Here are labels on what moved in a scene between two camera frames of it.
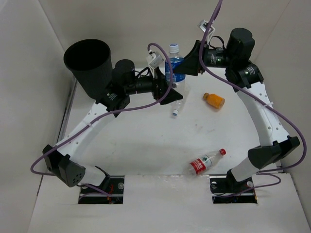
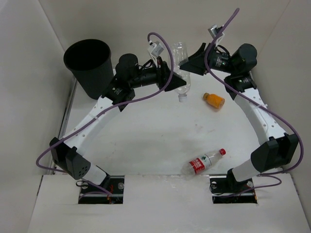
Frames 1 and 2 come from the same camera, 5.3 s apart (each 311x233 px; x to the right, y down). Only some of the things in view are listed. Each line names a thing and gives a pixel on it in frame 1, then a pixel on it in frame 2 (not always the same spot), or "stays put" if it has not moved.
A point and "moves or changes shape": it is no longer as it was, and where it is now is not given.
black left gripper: [158, 88] → [161, 75]
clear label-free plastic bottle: [183, 87] moves or changes shape
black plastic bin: [89, 61] stays put
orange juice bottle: [214, 100] stays put
